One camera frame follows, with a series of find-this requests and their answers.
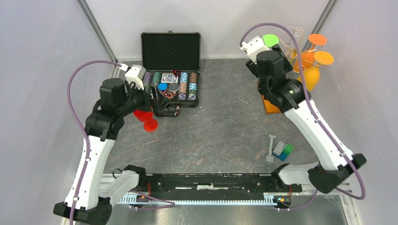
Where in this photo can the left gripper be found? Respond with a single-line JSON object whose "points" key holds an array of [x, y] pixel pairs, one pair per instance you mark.
{"points": [[157, 101]]}

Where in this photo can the red plastic wine glass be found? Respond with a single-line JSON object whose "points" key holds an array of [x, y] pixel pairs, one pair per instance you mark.
{"points": [[149, 123]]}

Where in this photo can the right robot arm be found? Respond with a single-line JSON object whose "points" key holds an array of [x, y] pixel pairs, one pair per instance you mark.
{"points": [[336, 162]]}

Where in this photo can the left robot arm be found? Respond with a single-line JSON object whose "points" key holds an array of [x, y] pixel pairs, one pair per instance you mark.
{"points": [[86, 202]]}

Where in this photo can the wooden rack base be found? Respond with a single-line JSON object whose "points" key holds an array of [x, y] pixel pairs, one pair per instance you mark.
{"points": [[269, 108]]}

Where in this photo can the green plastic wine glass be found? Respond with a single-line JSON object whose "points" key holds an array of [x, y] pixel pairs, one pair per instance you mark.
{"points": [[270, 40]]}

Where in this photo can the yellow plastic wine glass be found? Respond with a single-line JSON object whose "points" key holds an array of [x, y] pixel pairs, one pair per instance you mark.
{"points": [[312, 75]]}

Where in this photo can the orange plastic wine glass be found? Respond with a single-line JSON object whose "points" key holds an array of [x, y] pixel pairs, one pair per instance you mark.
{"points": [[307, 57]]}

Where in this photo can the blue round chip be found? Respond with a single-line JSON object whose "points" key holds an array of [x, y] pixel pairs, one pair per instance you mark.
{"points": [[162, 86]]}

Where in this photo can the playing card deck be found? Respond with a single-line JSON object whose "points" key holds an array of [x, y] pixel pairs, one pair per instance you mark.
{"points": [[169, 78]]}

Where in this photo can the black poker chip case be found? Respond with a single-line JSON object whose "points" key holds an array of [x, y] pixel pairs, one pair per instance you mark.
{"points": [[177, 53]]}

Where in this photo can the blue green building blocks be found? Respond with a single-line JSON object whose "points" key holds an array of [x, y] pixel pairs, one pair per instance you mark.
{"points": [[282, 151]]}

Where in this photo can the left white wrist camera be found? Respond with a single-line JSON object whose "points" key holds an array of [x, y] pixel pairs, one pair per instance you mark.
{"points": [[134, 74]]}

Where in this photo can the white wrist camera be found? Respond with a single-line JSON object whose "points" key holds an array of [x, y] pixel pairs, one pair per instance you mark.
{"points": [[134, 74], [253, 47]]}

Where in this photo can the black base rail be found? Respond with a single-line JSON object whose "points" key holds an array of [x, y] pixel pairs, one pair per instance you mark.
{"points": [[213, 186]]}

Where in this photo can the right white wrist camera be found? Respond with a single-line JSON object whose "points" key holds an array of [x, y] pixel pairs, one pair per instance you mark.
{"points": [[253, 47]]}

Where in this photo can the gold wire glass rack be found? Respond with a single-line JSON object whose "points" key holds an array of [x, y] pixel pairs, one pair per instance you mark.
{"points": [[296, 56]]}

